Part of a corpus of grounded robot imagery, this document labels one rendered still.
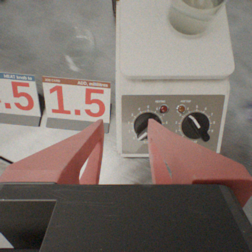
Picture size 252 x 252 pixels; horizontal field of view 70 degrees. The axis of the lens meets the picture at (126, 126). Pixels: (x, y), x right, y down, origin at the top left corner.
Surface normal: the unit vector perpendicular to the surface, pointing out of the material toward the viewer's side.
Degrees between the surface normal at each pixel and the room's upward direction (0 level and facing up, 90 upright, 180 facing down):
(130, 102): 30
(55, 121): 0
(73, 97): 40
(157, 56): 0
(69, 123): 0
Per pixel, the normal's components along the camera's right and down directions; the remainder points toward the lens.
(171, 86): 0.00, 0.29
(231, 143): 0.00, -0.23
